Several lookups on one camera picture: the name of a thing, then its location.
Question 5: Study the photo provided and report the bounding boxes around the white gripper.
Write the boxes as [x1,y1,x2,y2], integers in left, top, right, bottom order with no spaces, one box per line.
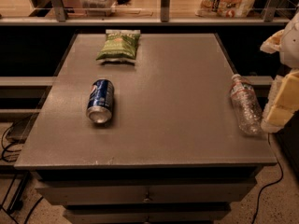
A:
[260,13,299,133]

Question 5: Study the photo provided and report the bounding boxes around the colourful snack bag on shelf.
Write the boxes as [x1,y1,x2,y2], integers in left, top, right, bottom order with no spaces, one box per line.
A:
[196,0,255,18]

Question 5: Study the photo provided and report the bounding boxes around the green jalapeno chip bag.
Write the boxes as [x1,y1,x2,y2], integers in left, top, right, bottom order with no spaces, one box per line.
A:
[96,29,141,62]

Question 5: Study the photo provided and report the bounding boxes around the clear plastic water bottle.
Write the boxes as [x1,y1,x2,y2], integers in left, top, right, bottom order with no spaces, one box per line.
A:
[230,74,263,136]

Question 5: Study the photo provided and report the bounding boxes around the grey cabinet with drawers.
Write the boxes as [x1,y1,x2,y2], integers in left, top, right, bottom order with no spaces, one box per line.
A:
[16,34,276,224]

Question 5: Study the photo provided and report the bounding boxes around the blue soda can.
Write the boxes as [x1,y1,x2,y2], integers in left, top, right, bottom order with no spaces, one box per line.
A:
[86,79,114,124]

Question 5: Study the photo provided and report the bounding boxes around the clear plastic container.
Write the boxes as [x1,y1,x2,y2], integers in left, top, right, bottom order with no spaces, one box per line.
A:
[80,0,116,17]

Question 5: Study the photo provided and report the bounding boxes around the black power box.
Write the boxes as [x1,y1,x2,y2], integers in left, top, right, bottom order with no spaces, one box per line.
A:
[6,116,35,144]

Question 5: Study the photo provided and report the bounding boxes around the black floor cable right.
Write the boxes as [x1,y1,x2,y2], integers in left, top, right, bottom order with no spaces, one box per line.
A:
[250,133,285,224]

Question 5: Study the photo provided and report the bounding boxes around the grey metal shelf rail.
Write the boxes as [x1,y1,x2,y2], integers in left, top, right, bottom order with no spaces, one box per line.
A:
[0,0,298,26]

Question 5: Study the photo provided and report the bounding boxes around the black cables left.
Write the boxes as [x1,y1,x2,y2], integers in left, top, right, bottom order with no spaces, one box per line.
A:
[0,115,45,224]

